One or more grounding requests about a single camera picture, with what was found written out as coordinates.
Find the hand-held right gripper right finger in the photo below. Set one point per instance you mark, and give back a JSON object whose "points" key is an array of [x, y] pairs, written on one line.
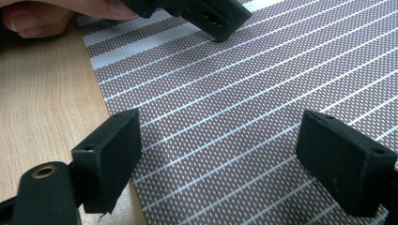
{"points": [[344, 165]]}

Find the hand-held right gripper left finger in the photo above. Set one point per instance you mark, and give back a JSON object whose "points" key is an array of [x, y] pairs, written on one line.
{"points": [[106, 162]]}

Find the grey striped placemat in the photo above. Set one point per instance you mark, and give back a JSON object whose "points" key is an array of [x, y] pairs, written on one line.
{"points": [[219, 125]]}

